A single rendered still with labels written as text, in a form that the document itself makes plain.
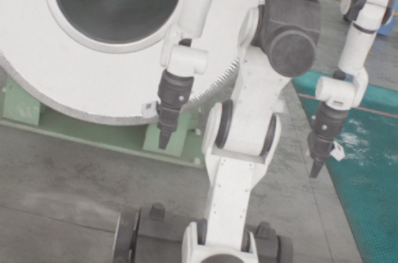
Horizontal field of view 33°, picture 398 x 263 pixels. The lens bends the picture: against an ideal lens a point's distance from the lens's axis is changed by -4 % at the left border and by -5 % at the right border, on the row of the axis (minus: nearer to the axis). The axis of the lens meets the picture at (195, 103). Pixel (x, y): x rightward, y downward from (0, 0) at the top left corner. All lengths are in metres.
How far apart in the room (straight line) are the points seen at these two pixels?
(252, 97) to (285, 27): 0.33
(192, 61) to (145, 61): 0.95
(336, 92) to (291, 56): 0.33
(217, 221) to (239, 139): 0.24
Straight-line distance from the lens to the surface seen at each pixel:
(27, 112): 3.09
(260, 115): 1.89
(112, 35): 2.83
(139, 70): 2.74
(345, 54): 1.83
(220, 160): 1.96
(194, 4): 1.71
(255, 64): 1.81
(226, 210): 1.96
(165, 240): 2.18
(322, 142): 1.94
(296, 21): 1.61
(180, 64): 1.79
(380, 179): 3.53
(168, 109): 1.85
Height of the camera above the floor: 1.34
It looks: 21 degrees down
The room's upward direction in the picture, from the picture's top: 14 degrees clockwise
